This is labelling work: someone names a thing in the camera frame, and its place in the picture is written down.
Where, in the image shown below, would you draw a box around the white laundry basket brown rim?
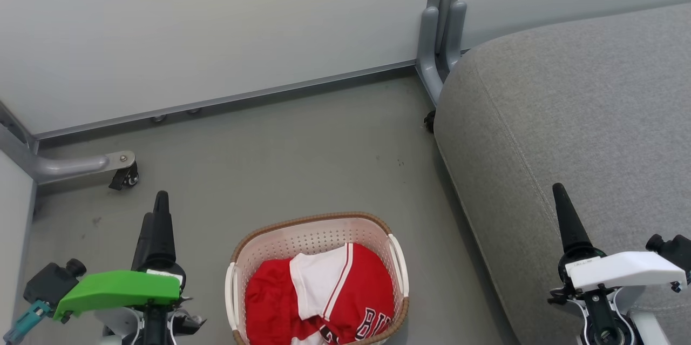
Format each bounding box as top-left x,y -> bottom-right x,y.
225,211 -> 410,345

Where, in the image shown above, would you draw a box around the red fleece shorts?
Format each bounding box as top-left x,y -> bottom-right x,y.
245,258 -> 326,345

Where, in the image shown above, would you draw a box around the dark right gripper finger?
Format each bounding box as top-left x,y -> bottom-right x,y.
552,182 -> 594,255

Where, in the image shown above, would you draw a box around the grey fabric sofa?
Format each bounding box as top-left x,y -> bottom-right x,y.
433,2 -> 691,345

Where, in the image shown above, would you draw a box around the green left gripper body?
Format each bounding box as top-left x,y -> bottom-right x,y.
53,259 -> 187,324

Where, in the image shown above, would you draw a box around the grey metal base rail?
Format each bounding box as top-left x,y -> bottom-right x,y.
32,60 -> 419,141

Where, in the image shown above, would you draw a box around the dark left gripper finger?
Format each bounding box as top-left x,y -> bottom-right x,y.
150,190 -> 178,268
131,213 -> 155,272

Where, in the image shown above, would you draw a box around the red and white jersey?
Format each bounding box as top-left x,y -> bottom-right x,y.
289,242 -> 395,345

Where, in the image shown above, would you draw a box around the grey partition post with foot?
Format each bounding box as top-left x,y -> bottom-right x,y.
416,0 -> 468,108
0,101 -> 137,185

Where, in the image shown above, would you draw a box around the teal cable connector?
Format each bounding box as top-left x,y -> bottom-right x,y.
2,300 -> 55,343

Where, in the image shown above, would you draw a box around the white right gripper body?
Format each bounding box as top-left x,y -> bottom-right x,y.
557,245 -> 688,293

